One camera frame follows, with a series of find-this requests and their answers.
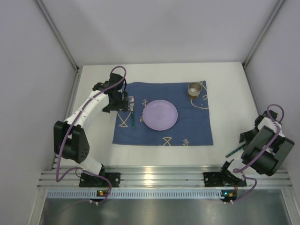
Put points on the left aluminium frame post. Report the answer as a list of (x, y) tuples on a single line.
[(46, 15)]

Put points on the blue fish-print cloth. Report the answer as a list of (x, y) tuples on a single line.
[(191, 129)]

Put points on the right aluminium frame post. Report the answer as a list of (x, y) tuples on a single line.
[(264, 31)]

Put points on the teal-handled spoon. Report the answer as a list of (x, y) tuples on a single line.
[(236, 150)]

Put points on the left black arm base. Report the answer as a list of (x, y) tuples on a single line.
[(91, 181)]

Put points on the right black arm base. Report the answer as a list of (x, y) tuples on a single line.
[(215, 179)]

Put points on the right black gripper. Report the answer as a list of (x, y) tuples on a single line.
[(244, 139)]

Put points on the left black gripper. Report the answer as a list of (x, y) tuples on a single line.
[(122, 101)]

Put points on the teal-handled fork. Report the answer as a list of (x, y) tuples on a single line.
[(131, 104)]

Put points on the metal cup with cork base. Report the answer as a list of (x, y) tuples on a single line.
[(194, 89)]

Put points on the aluminium mounting rail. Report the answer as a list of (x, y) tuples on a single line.
[(182, 176)]

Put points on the perforated cable duct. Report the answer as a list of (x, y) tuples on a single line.
[(142, 194)]

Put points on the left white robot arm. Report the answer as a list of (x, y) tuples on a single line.
[(70, 139)]

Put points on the aluminium frame post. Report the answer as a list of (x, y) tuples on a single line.
[(264, 31), (46, 15)]

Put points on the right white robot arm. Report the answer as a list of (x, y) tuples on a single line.
[(266, 148)]

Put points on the purple bowl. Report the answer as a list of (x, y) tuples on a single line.
[(160, 115)]

